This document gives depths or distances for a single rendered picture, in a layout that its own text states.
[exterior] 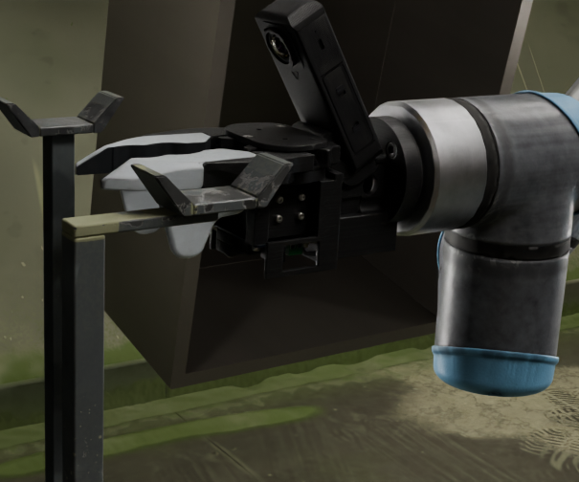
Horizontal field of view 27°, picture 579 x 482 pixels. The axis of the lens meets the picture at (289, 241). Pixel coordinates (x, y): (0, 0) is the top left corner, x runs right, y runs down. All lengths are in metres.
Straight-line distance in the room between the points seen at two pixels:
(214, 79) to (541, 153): 0.97
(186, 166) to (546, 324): 0.32
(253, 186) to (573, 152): 0.30
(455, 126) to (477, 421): 2.20
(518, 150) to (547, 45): 3.17
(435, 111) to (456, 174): 0.04
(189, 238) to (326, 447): 2.08
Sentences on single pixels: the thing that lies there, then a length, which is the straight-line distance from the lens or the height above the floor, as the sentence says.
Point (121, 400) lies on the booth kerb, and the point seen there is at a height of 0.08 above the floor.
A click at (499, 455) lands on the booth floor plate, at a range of 2.80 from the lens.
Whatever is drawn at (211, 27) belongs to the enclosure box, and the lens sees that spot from 1.73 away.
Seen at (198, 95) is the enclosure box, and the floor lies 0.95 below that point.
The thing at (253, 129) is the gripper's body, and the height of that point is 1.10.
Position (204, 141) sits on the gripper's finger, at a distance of 0.73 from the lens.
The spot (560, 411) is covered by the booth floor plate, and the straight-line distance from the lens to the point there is 3.07.
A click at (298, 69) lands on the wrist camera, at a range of 0.73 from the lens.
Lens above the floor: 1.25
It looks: 16 degrees down
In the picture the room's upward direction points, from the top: 3 degrees clockwise
